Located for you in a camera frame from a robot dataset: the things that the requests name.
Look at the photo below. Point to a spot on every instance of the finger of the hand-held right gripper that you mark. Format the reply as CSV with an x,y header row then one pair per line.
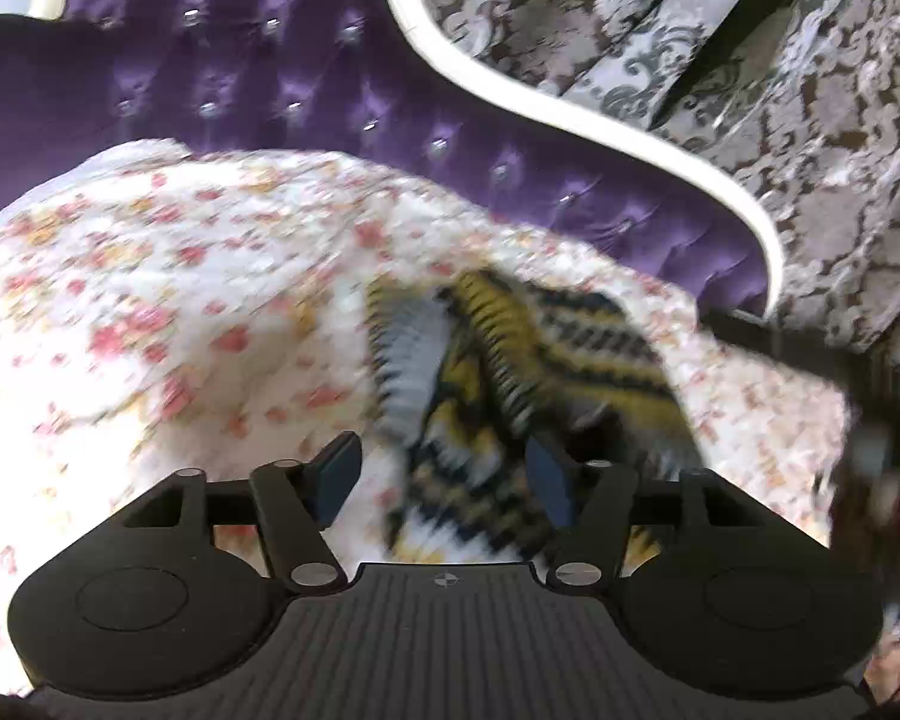
x,y
780,349

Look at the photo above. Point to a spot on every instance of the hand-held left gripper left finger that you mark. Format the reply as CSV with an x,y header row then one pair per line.
x,y
339,469

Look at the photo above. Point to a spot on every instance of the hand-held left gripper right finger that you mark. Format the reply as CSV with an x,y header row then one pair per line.
x,y
549,476

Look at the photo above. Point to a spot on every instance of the black yellow patterned knit garment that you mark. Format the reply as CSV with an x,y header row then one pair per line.
x,y
510,360

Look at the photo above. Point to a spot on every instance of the grey brown damask curtain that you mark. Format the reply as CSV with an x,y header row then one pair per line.
x,y
832,165

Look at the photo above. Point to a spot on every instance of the white floral fringed bedspread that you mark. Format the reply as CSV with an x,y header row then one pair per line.
x,y
195,300

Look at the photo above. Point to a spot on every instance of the purple velvet pillow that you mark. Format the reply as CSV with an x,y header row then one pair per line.
x,y
15,105

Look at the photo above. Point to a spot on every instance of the purple tufted headboard white frame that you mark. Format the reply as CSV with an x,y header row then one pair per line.
x,y
270,75

